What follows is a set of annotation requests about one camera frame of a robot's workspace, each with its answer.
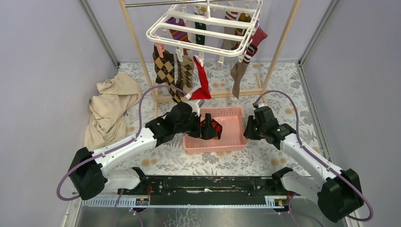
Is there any white clip hanger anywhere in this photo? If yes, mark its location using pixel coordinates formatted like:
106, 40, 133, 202
155, 0, 256, 48

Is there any dark brown tan argyle sock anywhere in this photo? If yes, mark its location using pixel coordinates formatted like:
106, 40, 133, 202
152, 45, 175, 86

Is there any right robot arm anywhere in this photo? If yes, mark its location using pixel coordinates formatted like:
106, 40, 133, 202
244, 102, 364, 222

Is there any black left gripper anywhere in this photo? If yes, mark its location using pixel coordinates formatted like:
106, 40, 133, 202
174, 112, 217, 141

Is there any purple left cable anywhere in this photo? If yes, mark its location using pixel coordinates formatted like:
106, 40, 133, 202
56, 85, 189, 201

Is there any metal hanging rod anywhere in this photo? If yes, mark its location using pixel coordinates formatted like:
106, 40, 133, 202
124, 0, 208, 8

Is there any purple cable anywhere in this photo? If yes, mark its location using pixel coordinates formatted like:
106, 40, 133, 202
253, 90, 374, 222
56, 85, 189, 201

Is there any beige green argyle sock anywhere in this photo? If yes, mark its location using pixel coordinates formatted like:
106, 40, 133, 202
175, 55, 194, 93

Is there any wooden drying rack frame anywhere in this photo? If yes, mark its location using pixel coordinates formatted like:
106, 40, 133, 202
118, 0, 303, 119

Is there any pink plastic basket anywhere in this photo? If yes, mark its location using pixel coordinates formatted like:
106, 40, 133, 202
183, 106, 248, 153

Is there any black red yellow argyle sock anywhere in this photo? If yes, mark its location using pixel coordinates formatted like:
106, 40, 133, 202
201, 113, 223, 140

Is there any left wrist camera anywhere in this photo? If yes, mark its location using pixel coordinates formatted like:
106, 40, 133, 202
185, 93, 205, 110

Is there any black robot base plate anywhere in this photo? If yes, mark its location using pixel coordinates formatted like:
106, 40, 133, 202
118, 167, 292, 207

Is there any taupe sock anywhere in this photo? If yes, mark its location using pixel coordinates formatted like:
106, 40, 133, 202
230, 62, 248, 99

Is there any purple striped sock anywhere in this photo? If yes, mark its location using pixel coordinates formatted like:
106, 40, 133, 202
166, 17, 191, 43

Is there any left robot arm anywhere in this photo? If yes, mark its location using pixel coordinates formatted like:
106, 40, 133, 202
68, 100, 204, 200

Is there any beige cloth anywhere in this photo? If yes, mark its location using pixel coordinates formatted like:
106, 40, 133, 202
83, 74, 142, 150

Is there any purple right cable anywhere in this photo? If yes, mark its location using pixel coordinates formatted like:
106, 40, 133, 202
253, 90, 374, 222

